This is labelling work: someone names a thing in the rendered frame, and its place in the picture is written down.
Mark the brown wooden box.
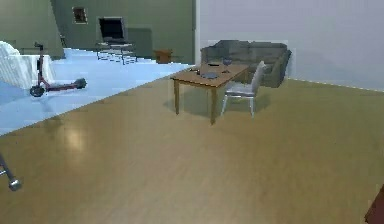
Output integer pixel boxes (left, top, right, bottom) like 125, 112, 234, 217
153, 48, 174, 65

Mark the grey metal leg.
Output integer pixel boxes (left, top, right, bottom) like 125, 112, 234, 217
0, 152, 23, 192

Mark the black television set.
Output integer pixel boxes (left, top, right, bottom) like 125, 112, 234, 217
97, 16, 129, 44

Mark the white armchair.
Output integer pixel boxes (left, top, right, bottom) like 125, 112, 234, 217
0, 40, 57, 90

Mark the grey sofa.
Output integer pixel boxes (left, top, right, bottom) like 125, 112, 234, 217
200, 39, 293, 89

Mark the white chair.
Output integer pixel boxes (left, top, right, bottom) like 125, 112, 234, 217
220, 60, 268, 119

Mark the red kick scooter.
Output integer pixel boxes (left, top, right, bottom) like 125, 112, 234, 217
29, 41, 88, 98

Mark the brown wooden table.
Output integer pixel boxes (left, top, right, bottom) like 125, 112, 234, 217
170, 62, 250, 126

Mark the dark red furniture corner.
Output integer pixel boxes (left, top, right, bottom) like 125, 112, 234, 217
363, 184, 384, 224

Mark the small framed painting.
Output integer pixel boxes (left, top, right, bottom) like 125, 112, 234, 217
72, 6, 89, 25

